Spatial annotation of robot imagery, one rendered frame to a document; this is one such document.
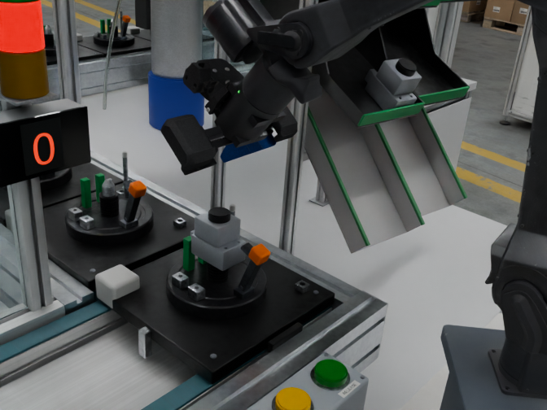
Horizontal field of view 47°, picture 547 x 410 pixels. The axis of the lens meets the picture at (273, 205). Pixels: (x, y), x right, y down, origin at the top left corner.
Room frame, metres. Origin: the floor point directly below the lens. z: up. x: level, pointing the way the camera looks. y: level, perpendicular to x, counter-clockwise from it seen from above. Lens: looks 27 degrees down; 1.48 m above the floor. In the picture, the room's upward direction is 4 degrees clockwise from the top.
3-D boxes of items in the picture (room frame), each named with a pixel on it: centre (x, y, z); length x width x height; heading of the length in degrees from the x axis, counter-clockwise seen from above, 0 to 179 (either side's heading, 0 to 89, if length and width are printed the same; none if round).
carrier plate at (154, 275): (0.73, 0.07, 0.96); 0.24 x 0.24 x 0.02; 50
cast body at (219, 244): (0.74, 0.08, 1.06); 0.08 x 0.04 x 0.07; 50
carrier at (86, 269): (0.90, 0.27, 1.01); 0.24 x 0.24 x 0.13; 50
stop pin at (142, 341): (0.64, 0.15, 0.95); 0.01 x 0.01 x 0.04; 50
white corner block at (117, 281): (0.72, 0.21, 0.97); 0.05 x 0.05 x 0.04; 50
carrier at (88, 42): (2.18, 0.60, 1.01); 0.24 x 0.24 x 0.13; 50
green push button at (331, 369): (0.58, -0.08, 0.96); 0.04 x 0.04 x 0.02
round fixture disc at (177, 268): (0.73, 0.07, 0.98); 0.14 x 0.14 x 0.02
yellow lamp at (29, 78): (0.67, 0.28, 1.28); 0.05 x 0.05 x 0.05
